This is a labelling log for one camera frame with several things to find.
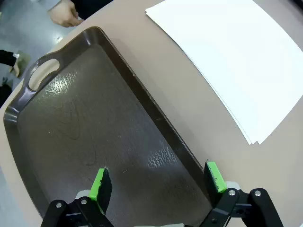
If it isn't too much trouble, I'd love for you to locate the white A4 paper stack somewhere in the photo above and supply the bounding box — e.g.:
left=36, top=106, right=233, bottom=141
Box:
left=144, top=0, right=303, bottom=145

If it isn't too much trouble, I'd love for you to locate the black bag on floor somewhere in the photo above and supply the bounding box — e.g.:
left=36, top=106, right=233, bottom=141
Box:
left=0, top=84, right=13, bottom=108

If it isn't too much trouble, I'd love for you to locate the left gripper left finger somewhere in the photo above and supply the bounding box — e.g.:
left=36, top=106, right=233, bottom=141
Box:
left=40, top=166, right=114, bottom=227

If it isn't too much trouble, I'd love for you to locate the brown plastic serving tray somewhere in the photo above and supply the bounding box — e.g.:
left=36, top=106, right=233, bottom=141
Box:
left=3, top=26, right=214, bottom=227

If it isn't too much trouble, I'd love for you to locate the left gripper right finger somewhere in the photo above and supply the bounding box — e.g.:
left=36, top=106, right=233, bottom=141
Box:
left=201, top=160, right=285, bottom=227

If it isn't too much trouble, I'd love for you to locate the person's right hand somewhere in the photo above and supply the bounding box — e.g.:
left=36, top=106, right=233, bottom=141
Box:
left=47, top=0, right=84, bottom=27

